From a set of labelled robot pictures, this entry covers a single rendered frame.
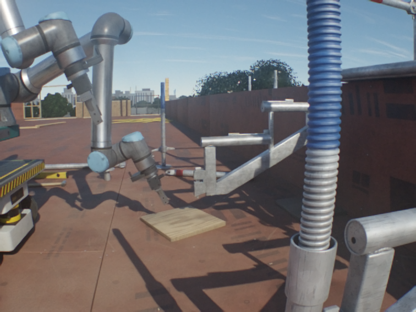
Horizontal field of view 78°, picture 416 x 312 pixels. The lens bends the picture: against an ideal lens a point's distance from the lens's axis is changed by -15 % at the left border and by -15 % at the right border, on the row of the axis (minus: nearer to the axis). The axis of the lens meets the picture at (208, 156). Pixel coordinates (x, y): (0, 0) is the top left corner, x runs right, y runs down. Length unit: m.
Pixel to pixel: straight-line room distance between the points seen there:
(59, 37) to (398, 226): 0.91
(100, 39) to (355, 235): 1.09
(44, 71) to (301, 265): 1.38
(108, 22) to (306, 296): 1.14
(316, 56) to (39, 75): 1.36
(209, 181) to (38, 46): 0.94
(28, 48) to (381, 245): 0.91
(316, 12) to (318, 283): 0.30
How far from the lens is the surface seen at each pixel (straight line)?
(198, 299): 0.95
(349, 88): 1.66
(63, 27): 0.95
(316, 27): 0.34
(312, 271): 0.36
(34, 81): 1.57
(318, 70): 0.32
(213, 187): 1.44
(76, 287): 1.06
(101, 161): 1.23
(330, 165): 0.33
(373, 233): 0.40
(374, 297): 0.47
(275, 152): 1.51
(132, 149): 1.32
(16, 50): 0.92
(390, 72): 1.27
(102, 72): 1.23
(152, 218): 1.51
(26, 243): 1.44
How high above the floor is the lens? 0.57
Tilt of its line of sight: 10 degrees down
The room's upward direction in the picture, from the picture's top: straight up
